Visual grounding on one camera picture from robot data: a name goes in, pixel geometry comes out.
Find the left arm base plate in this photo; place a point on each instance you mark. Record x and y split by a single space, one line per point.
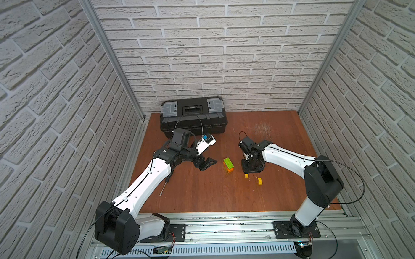
170 232

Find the green long lego brick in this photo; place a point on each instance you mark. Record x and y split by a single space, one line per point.
227 162

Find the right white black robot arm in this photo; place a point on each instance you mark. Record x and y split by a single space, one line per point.
322 182

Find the black plastic toolbox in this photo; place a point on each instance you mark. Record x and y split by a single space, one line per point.
198 115

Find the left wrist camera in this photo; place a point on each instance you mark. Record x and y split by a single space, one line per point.
204 143

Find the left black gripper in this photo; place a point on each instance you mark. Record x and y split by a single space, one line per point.
200 160

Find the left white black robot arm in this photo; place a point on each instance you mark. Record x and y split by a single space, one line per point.
117 223

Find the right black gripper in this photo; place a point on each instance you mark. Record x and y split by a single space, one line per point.
248 171

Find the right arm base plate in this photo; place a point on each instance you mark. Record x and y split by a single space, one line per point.
292 229

